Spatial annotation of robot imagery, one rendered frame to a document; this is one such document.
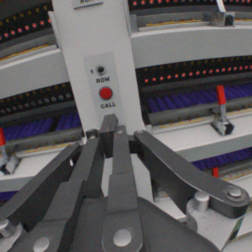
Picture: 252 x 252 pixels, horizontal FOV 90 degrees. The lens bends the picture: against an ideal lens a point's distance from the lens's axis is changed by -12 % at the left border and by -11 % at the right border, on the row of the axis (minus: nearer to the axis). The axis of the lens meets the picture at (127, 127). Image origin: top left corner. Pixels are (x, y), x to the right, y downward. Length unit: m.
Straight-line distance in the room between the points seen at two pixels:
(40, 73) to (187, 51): 0.22
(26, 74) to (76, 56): 0.08
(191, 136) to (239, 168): 0.23
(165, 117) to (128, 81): 0.13
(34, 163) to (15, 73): 0.17
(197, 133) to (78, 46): 0.25
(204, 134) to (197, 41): 0.17
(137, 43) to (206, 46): 0.11
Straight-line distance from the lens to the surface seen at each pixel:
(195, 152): 0.29
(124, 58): 0.21
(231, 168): 0.47
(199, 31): 0.26
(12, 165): 0.35
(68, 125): 0.35
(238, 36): 0.30
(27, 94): 0.44
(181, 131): 0.30
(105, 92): 0.21
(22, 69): 0.26
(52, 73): 0.24
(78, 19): 0.23
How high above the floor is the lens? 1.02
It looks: 20 degrees down
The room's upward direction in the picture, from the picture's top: 10 degrees counter-clockwise
